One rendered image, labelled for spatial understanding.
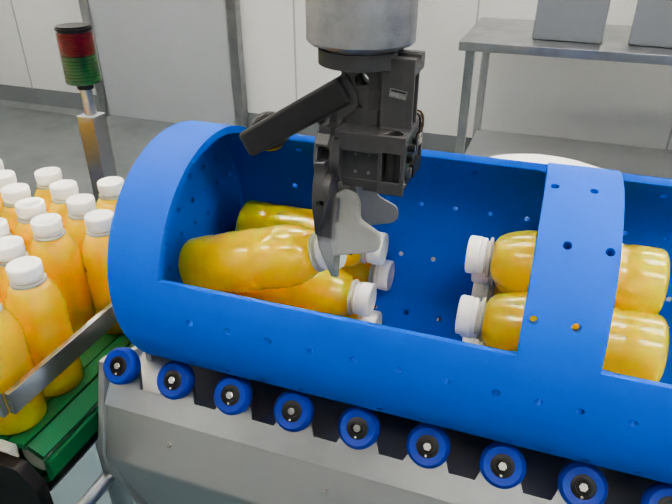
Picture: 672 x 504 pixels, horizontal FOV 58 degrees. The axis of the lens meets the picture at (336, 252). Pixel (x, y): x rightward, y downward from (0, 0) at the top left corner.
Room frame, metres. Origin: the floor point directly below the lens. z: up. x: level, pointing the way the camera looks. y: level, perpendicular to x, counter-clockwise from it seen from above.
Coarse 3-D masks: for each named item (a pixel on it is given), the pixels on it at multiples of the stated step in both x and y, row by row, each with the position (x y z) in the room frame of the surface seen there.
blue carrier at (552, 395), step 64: (192, 128) 0.64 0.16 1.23; (128, 192) 0.56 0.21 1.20; (192, 192) 0.67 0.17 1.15; (256, 192) 0.77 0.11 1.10; (448, 192) 0.67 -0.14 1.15; (512, 192) 0.64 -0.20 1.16; (576, 192) 0.48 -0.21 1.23; (640, 192) 0.58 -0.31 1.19; (128, 256) 0.52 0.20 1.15; (448, 256) 0.68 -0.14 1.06; (576, 256) 0.42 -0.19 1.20; (128, 320) 0.52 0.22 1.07; (192, 320) 0.49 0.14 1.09; (256, 320) 0.47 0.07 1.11; (320, 320) 0.45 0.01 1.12; (384, 320) 0.64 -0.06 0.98; (448, 320) 0.63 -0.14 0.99; (576, 320) 0.39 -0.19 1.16; (320, 384) 0.45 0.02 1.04; (384, 384) 0.42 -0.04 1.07; (448, 384) 0.40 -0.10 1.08; (512, 384) 0.39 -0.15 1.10; (576, 384) 0.37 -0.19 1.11; (640, 384) 0.36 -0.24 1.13; (576, 448) 0.38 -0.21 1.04; (640, 448) 0.35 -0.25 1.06
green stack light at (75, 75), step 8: (88, 56) 1.12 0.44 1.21; (96, 56) 1.13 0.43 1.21; (64, 64) 1.11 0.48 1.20; (72, 64) 1.10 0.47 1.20; (80, 64) 1.10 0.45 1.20; (88, 64) 1.11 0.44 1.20; (96, 64) 1.13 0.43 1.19; (64, 72) 1.11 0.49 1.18; (72, 72) 1.10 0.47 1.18; (80, 72) 1.10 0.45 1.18; (88, 72) 1.11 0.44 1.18; (96, 72) 1.12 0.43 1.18; (72, 80) 1.10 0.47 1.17; (80, 80) 1.10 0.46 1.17; (88, 80) 1.11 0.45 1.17; (96, 80) 1.12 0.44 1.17
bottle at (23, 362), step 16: (0, 304) 0.56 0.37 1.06; (0, 320) 0.54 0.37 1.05; (16, 320) 0.56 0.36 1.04; (0, 336) 0.53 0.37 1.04; (16, 336) 0.55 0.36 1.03; (0, 352) 0.53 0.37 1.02; (16, 352) 0.54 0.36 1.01; (0, 368) 0.52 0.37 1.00; (16, 368) 0.53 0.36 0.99; (32, 368) 0.55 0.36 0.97; (0, 384) 0.52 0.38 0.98; (32, 400) 0.54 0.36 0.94; (16, 416) 0.52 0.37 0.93; (32, 416) 0.53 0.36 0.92; (0, 432) 0.52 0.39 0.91; (16, 432) 0.52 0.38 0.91
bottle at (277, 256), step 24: (192, 240) 0.59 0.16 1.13; (216, 240) 0.57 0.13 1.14; (240, 240) 0.55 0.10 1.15; (264, 240) 0.54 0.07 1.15; (288, 240) 0.53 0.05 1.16; (312, 240) 0.53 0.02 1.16; (192, 264) 0.56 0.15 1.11; (216, 264) 0.54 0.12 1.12; (240, 264) 0.53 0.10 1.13; (264, 264) 0.52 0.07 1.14; (288, 264) 0.52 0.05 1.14; (312, 264) 0.52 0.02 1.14; (216, 288) 0.55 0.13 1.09; (240, 288) 0.54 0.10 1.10; (264, 288) 0.54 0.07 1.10
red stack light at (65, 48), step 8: (56, 32) 1.12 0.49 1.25; (88, 32) 1.12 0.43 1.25; (56, 40) 1.12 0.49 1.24; (64, 40) 1.10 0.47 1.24; (72, 40) 1.10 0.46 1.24; (80, 40) 1.11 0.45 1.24; (88, 40) 1.12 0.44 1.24; (64, 48) 1.10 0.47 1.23; (72, 48) 1.10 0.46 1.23; (80, 48) 1.11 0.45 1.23; (88, 48) 1.12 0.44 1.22; (96, 48) 1.14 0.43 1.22; (64, 56) 1.11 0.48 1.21; (72, 56) 1.10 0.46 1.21; (80, 56) 1.10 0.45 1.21
